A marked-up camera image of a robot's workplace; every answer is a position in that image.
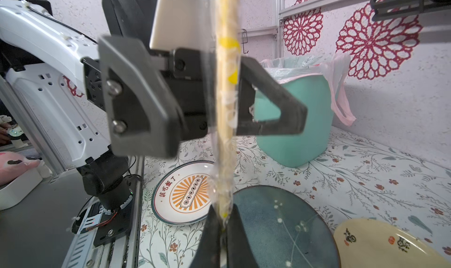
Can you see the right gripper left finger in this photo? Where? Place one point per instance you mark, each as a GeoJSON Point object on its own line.
{"type": "Point", "coordinates": [209, 248]}

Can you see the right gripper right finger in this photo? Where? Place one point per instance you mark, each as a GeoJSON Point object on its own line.
{"type": "Point", "coordinates": [239, 253]}

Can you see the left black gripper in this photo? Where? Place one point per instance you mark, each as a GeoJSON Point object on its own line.
{"type": "Point", "coordinates": [151, 78]}

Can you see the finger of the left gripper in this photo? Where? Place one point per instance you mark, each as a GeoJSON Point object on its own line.
{"type": "Point", "coordinates": [293, 113]}

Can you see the clear wrapper with yellow dots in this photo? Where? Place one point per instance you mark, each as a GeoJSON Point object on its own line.
{"type": "Point", "coordinates": [209, 66]}

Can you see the chopsticks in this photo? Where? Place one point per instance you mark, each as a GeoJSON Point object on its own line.
{"type": "Point", "coordinates": [227, 72]}

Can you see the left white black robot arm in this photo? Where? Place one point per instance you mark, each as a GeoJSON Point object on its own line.
{"type": "Point", "coordinates": [57, 68]}

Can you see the dark green glass plate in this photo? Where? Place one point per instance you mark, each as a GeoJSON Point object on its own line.
{"type": "Point", "coordinates": [284, 231]}

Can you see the white orange sunburst plate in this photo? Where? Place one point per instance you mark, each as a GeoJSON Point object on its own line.
{"type": "Point", "coordinates": [182, 196]}

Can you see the green trash bin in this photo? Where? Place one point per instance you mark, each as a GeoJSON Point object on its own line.
{"type": "Point", "coordinates": [296, 150]}

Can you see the cream small plate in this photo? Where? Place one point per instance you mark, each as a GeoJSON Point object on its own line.
{"type": "Point", "coordinates": [367, 243]}

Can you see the white plush with yellow glasses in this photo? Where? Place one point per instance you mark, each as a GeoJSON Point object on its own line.
{"type": "Point", "coordinates": [14, 165]}

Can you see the floral table mat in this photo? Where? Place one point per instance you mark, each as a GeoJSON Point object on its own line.
{"type": "Point", "coordinates": [355, 177]}

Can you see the black wire wall rack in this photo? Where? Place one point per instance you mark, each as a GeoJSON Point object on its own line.
{"type": "Point", "coordinates": [244, 40]}

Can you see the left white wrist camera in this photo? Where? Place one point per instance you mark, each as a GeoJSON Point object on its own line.
{"type": "Point", "coordinates": [180, 24]}

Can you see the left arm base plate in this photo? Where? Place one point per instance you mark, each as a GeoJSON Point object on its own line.
{"type": "Point", "coordinates": [108, 225]}

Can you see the grey wall shelf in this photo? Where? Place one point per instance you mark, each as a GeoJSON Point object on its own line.
{"type": "Point", "coordinates": [393, 9]}

